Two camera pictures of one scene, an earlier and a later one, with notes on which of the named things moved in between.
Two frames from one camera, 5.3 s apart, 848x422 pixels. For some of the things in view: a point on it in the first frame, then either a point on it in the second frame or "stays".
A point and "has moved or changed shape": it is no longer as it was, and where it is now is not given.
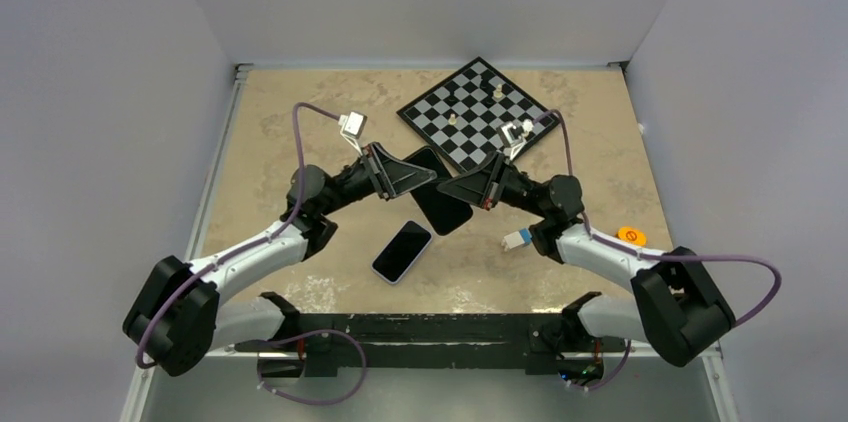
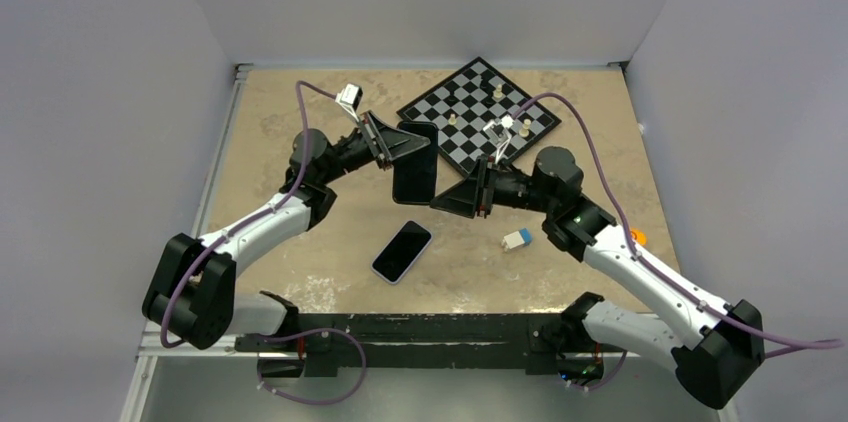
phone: (401, 251) stays
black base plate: (533, 341) stays
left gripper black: (395, 176) -> (390, 143)
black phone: (446, 212) has moved or changed shape
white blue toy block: (518, 239) stays
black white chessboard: (460, 116) stays
